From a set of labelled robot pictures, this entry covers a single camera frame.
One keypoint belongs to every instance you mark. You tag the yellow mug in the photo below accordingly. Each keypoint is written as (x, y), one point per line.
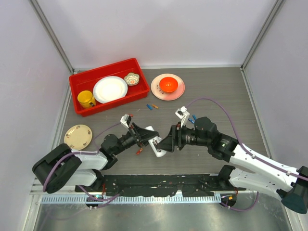
(86, 99)

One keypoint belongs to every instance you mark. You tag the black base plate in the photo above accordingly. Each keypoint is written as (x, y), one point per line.
(191, 185)

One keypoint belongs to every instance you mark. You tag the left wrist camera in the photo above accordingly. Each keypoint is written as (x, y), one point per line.
(125, 120)

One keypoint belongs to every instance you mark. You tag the pink plate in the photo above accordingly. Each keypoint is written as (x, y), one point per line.
(157, 92)

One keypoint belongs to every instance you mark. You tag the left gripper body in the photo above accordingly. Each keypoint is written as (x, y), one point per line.
(132, 129)

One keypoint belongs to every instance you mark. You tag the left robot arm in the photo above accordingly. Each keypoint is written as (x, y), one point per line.
(64, 166)

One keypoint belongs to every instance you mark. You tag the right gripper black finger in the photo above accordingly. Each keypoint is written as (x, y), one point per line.
(166, 144)
(173, 134)

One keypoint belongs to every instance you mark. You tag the red plastic bin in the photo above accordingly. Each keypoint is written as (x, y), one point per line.
(87, 80)

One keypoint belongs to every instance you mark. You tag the cream floral plate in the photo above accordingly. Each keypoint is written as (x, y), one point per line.
(78, 137)

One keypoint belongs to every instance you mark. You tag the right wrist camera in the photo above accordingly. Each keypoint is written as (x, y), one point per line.
(183, 114)

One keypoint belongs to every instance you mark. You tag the small flower-shaped bowl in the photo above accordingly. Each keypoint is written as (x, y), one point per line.
(132, 79)

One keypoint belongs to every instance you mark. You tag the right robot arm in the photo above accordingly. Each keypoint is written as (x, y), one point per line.
(251, 170)

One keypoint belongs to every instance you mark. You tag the white paper plate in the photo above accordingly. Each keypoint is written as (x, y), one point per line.
(109, 89)

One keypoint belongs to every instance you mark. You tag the orange bowl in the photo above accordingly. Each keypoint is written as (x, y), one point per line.
(168, 84)

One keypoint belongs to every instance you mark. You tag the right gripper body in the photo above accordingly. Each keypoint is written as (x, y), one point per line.
(180, 136)

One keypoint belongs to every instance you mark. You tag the white cable duct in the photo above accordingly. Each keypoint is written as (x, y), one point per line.
(176, 199)

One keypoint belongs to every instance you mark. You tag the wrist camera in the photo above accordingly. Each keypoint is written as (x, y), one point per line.
(125, 120)
(183, 114)

